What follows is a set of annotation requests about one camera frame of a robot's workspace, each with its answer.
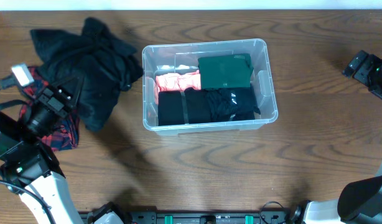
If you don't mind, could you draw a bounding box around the pink crumpled cloth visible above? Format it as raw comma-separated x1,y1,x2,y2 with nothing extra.
154,70,202,105

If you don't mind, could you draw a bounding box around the black cloth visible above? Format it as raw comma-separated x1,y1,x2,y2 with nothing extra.
158,88,212,126

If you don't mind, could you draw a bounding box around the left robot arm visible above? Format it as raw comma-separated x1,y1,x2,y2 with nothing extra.
0,75,84,223

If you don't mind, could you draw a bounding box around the green cloth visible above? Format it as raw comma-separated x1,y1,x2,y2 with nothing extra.
198,54,254,89

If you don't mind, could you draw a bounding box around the red plaid shirt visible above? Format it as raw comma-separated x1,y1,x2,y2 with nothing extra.
23,66,80,152

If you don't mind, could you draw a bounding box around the clear plastic storage bin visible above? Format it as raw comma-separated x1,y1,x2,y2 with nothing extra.
142,39,279,136

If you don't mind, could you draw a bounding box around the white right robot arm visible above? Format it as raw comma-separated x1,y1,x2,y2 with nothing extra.
286,50,382,224

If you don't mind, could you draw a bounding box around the black garment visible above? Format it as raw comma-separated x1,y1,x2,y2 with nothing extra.
30,17,143,131

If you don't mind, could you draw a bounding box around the dark navy cloth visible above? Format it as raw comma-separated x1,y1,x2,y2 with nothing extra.
206,85,261,122

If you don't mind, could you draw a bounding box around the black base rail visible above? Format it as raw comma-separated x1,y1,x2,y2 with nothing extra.
78,210,291,224

